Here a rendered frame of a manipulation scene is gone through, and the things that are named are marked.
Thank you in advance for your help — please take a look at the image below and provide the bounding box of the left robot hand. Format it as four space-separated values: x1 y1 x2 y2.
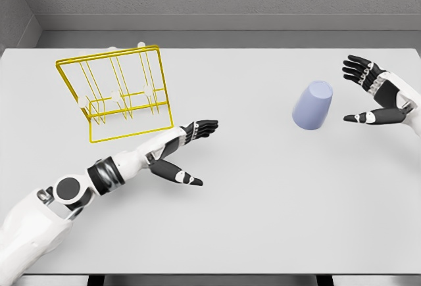
135 119 219 188

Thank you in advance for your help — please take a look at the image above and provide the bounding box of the lavender plastic cup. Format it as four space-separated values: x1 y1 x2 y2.
291 80 334 131

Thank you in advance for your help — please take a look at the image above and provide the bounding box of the yellow wire cup holder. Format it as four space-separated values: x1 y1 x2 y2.
55 41 174 144

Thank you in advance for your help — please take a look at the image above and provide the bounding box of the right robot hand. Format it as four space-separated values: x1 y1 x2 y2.
341 55 421 128

